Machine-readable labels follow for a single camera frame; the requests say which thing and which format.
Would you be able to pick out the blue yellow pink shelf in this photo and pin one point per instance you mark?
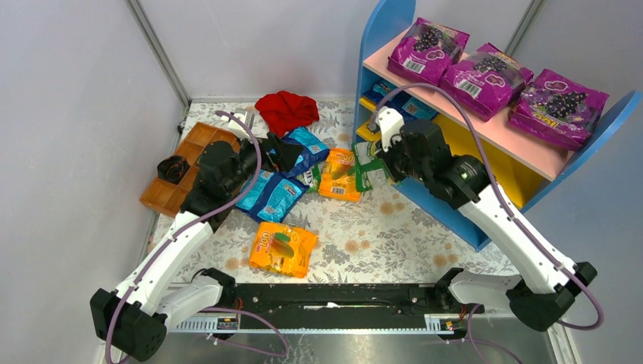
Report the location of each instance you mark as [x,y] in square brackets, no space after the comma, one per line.
[525,169]

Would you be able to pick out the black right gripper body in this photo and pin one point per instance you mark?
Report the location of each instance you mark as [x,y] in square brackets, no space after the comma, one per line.
[390,159]

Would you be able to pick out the blue candy bag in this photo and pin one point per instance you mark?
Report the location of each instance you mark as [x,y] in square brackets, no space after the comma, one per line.
[272,197]
[408,106]
[313,152]

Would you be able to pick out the blue candy bag on shelf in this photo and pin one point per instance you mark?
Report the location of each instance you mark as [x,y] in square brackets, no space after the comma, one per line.
[408,106]

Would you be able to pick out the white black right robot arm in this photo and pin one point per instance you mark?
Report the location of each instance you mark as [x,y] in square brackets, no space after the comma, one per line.
[547,282]

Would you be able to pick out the red cloth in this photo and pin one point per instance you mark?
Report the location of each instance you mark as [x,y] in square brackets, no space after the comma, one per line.
[284,111]

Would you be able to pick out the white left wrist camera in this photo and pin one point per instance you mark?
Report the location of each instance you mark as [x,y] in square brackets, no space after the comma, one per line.
[246,117]

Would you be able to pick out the purple grape candy bag middle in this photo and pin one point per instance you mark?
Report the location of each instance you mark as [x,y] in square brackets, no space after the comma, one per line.
[486,81]

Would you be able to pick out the purple grape candy bag right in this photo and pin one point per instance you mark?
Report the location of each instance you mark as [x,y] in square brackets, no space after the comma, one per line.
[559,111]

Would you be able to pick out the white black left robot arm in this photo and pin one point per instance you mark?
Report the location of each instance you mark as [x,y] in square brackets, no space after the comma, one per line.
[135,317]

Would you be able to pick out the purple grape candy bag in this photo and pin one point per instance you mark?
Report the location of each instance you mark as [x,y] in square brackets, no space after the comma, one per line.
[559,111]
[486,81]
[426,51]

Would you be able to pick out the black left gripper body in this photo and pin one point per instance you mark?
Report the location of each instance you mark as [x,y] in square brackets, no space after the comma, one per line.
[268,152]

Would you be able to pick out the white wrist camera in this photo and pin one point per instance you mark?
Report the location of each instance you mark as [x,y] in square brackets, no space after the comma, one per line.
[246,117]
[390,122]

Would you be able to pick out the orange wooden divided tray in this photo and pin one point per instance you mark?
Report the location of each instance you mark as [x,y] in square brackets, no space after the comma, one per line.
[165,197]

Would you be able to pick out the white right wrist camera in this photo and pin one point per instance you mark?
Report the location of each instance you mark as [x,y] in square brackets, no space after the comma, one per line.
[390,122]

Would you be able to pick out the green white Fox's candy bag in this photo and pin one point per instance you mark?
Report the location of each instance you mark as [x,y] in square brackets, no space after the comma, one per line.
[311,178]

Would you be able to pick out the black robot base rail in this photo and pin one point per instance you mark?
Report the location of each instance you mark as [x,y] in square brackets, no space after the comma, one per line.
[339,307]

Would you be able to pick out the purple grape candy bag left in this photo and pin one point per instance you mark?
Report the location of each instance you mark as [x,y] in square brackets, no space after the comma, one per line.
[426,51]

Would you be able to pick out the black round object on tray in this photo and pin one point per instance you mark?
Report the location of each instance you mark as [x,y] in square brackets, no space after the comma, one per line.
[172,169]

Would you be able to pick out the orange mango candy bag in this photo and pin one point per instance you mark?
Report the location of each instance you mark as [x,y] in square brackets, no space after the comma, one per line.
[338,176]
[282,249]

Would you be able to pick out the floral table mat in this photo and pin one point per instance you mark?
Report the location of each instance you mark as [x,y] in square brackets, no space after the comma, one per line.
[382,238]

